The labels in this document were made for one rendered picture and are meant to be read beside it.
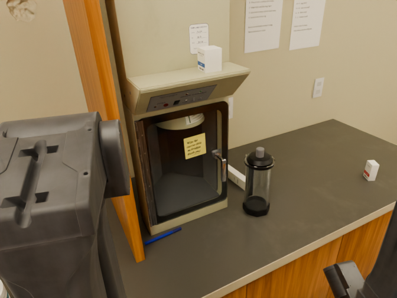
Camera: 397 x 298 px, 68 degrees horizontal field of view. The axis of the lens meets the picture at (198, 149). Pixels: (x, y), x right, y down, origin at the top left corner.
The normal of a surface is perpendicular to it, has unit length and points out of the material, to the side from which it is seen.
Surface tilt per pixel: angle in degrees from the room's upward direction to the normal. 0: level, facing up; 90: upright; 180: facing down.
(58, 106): 90
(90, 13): 90
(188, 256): 0
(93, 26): 90
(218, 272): 0
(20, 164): 13
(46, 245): 80
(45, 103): 90
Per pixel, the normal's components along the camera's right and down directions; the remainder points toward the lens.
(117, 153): 0.21, 0.44
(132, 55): 0.45, 0.42
